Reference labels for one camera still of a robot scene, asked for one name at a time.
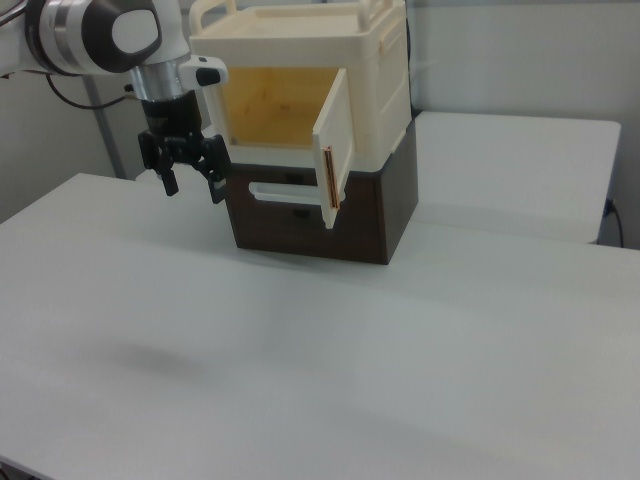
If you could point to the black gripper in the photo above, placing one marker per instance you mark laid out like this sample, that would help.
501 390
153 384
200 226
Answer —
170 117

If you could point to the cream cabinet door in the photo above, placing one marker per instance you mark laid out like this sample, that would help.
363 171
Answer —
336 140

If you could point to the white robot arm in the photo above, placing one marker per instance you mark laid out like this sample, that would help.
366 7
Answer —
65 35

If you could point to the cream plastic cabinet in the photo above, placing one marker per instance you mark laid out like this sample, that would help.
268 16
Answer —
380 85

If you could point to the dark brown drawer box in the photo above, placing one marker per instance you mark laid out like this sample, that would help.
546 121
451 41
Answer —
370 220

